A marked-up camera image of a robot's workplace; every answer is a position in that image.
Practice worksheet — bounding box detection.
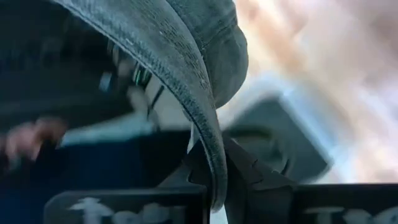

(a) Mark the clear plastic storage bin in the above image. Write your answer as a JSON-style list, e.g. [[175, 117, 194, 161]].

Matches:
[[217, 73, 361, 184]]

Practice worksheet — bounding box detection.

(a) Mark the person's hand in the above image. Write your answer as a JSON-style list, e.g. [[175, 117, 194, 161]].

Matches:
[[0, 117, 68, 167]]

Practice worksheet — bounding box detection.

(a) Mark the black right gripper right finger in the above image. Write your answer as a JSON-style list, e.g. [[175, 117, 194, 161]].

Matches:
[[222, 136, 296, 224]]

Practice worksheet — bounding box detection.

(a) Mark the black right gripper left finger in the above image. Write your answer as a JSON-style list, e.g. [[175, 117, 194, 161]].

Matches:
[[158, 139, 215, 224]]

